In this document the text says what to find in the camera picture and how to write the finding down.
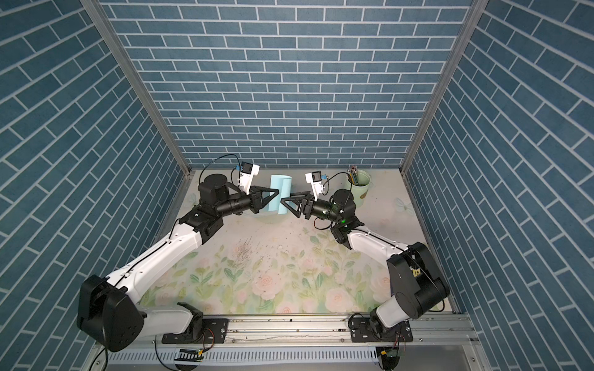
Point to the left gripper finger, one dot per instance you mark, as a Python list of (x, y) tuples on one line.
[(267, 192), (270, 203)]

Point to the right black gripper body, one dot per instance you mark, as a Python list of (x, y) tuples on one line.
[(323, 212)]

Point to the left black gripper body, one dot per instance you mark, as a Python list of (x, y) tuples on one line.
[(237, 203)]

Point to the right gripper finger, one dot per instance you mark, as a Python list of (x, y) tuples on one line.
[(297, 197), (297, 208)]

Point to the light blue paper front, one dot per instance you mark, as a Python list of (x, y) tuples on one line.
[(283, 184)]

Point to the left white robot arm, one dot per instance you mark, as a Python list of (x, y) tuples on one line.
[(109, 310)]

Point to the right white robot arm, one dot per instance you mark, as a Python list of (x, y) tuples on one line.
[(416, 280)]

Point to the green pen cup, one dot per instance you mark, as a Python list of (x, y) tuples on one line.
[(360, 191)]

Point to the coloured pencils in cup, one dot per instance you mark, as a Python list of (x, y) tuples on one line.
[(353, 175)]

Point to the floral table mat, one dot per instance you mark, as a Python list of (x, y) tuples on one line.
[(269, 263)]

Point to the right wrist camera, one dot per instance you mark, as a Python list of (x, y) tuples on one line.
[(315, 179)]

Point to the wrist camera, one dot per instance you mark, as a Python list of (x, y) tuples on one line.
[(247, 172), (315, 179)]

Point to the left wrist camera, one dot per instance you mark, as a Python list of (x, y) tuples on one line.
[(247, 172)]

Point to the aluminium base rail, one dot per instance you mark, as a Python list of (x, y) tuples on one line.
[(284, 330)]

